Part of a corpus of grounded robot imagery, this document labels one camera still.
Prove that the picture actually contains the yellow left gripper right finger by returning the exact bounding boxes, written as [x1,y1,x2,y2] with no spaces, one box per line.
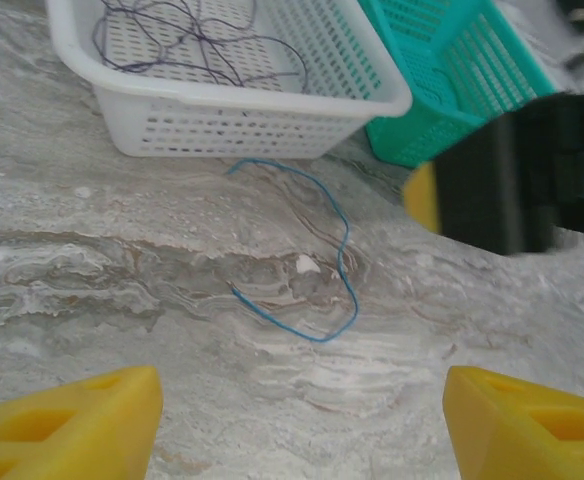
[442,364,584,480]

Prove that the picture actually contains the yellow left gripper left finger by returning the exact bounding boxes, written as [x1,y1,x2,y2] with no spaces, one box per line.
[0,364,164,480]

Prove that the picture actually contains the thin blue wire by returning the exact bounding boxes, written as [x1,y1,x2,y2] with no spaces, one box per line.
[226,157,361,344]

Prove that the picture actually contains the thin green wire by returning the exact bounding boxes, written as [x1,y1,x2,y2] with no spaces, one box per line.
[421,64,456,104]

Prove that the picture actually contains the teal perforated plastic basket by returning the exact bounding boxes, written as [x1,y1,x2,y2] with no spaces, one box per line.
[356,0,559,169]

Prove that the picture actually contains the white perforated plastic basket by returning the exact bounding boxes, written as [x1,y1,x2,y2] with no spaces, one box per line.
[44,0,414,160]

